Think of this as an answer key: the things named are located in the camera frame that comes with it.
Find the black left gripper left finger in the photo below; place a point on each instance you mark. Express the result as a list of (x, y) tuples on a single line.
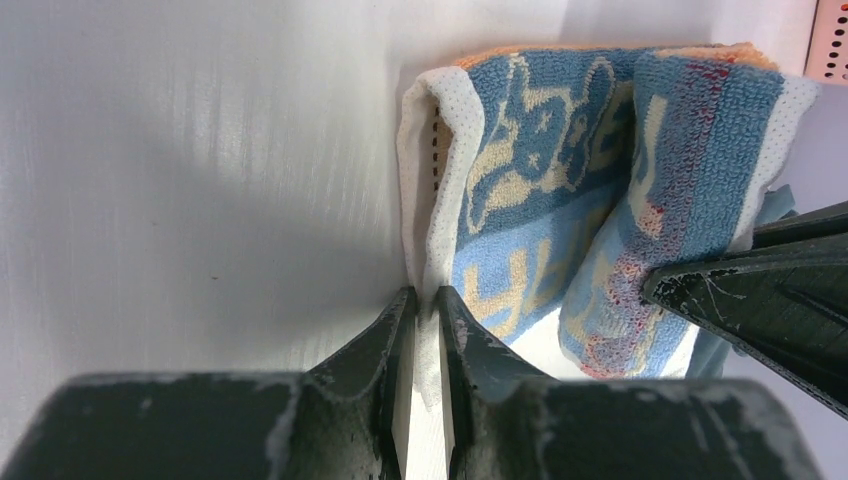
[(345, 418)]

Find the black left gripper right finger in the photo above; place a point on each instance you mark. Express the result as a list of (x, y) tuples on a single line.
[(506, 419)]

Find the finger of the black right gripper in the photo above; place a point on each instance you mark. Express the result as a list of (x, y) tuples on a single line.
[(784, 302)]

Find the cream rabbit text towel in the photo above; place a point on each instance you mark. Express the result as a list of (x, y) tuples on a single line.
[(543, 184)]

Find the pink plastic basket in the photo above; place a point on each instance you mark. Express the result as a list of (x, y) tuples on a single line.
[(827, 53)]

